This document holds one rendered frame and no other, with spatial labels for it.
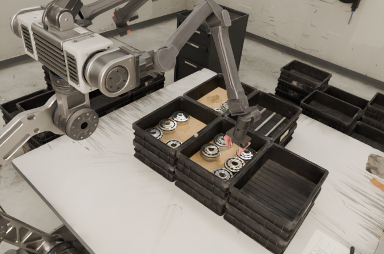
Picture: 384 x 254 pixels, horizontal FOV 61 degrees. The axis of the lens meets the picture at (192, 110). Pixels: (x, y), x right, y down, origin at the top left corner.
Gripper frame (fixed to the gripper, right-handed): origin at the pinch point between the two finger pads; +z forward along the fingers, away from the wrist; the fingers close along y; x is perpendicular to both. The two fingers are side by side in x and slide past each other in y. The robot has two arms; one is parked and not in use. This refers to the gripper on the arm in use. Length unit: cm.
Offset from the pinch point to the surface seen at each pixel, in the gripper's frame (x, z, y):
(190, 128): -11.1, 14.4, 34.0
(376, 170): -71, 17, -56
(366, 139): -151, 47, -42
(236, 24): -170, 11, 110
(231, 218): 15.2, 22.0, -15.3
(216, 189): 16.0, 10.8, -4.4
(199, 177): 17.1, 9.9, 4.6
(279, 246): 14.7, 17.0, -38.4
